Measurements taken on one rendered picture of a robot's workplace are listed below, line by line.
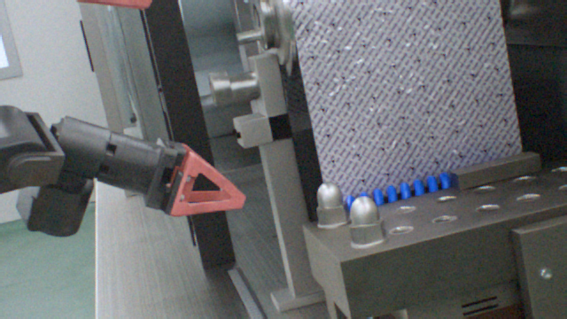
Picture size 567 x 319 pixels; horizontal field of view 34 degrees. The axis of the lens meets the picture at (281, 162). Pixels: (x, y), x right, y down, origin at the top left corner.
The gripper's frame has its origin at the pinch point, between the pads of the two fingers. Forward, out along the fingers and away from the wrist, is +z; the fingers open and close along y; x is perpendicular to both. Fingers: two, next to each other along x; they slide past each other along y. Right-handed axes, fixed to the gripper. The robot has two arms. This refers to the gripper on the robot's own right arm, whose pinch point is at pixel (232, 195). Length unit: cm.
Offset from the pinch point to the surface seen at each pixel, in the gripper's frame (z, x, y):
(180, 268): 3.3, -17.2, -36.9
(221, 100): -3.4, 9.3, -7.7
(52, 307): 2, -117, -347
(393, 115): 14.3, 14.0, 0.6
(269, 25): -1.8, 18.9, -2.0
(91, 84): -9, -20, -556
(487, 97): 24.1, 19.4, 0.7
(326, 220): 8.6, 1.4, 8.2
